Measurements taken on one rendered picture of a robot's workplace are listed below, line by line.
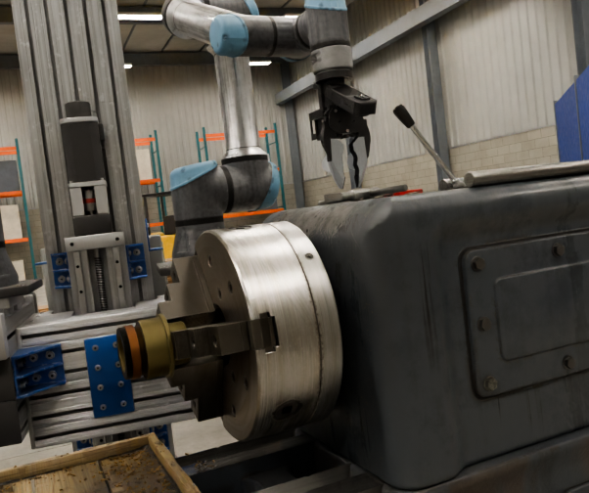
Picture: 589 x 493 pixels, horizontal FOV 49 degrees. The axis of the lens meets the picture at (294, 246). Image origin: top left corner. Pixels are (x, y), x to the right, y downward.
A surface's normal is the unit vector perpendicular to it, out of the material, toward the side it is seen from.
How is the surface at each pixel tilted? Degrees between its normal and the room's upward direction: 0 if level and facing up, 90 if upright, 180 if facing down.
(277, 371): 101
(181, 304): 53
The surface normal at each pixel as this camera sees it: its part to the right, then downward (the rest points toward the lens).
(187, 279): 0.26, -0.60
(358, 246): -0.91, 0.07
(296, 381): 0.42, 0.34
